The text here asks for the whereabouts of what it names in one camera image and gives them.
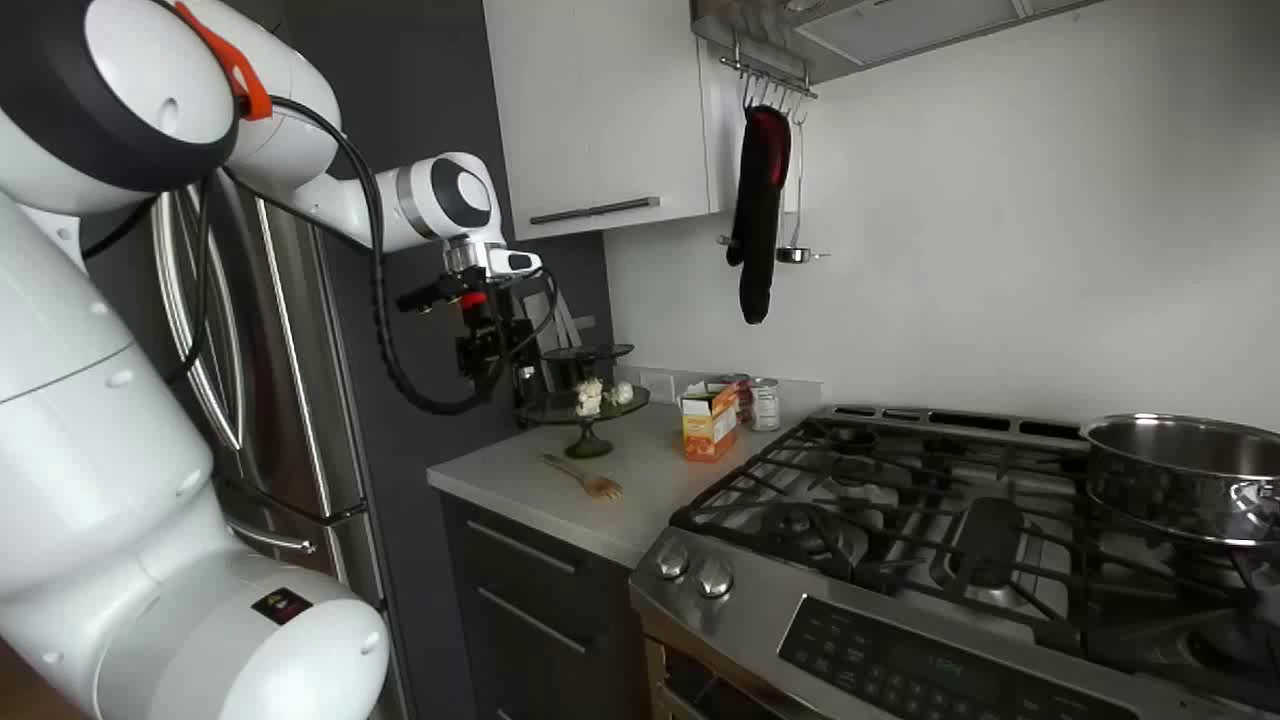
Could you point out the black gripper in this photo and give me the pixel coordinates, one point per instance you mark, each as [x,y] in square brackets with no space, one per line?
[481,342]

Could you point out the orange yellow sachet box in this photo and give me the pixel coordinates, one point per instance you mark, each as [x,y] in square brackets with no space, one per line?
[710,416]

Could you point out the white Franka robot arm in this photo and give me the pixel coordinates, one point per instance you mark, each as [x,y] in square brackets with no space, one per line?
[107,441]

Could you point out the green glass tiered stand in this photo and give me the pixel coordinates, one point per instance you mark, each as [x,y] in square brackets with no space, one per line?
[582,404]

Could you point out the dark grey lower cabinet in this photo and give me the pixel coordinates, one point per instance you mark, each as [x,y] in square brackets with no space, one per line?
[532,615]

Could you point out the stainless steel refrigerator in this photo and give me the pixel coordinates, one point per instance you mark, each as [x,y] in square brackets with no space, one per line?
[287,402]

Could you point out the white upper cabinet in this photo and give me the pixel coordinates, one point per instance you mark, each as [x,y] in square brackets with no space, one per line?
[600,107]

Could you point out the black oven mitt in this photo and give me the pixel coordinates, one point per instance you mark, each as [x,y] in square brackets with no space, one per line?
[760,213]

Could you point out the stainless steel gas range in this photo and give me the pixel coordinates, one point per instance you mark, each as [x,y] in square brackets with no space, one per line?
[934,575]

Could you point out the steel range hood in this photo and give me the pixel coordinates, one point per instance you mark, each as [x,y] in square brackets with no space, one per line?
[865,30]

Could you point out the stainless steel pot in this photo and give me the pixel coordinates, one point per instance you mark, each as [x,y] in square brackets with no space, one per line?
[1182,474]

